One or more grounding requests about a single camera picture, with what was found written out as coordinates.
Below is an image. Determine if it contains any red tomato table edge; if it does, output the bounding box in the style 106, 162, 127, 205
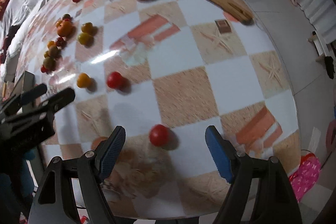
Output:
149, 124, 169, 147

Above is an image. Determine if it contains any shallow white cardboard box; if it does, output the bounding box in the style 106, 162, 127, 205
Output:
11, 71, 35, 114

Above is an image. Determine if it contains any red cherry tomato front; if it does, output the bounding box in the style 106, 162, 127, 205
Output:
41, 65, 48, 73

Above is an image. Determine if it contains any brown longan by tomato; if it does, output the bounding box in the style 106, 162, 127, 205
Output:
43, 57, 56, 71

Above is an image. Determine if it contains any pink patterned bag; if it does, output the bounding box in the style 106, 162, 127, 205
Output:
289, 152, 321, 202

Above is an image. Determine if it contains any brown longan in cluster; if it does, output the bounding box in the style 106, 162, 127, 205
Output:
49, 45, 60, 59

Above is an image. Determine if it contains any yellow cherry tomato upper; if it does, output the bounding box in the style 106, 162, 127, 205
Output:
47, 40, 56, 49

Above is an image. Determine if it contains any red cherry tomato cluster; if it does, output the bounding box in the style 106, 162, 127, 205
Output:
55, 37, 66, 48

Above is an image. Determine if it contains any large orange mandarin centre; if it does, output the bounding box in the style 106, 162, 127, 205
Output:
56, 20, 74, 37

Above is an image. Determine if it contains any dark brown cherry tomato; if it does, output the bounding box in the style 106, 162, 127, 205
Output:
62, 14, 71, 20

